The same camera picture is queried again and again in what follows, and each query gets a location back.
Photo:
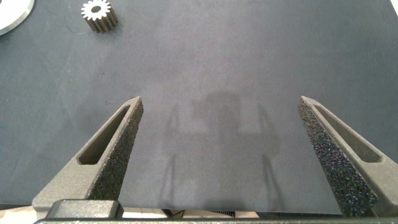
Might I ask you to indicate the small steel gear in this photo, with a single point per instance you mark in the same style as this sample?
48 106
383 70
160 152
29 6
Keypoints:
103 10

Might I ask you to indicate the dark mat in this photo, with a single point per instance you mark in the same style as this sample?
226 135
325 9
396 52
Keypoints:
217 62

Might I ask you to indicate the round white plate with pins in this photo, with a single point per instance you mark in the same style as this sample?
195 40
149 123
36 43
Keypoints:
12 12

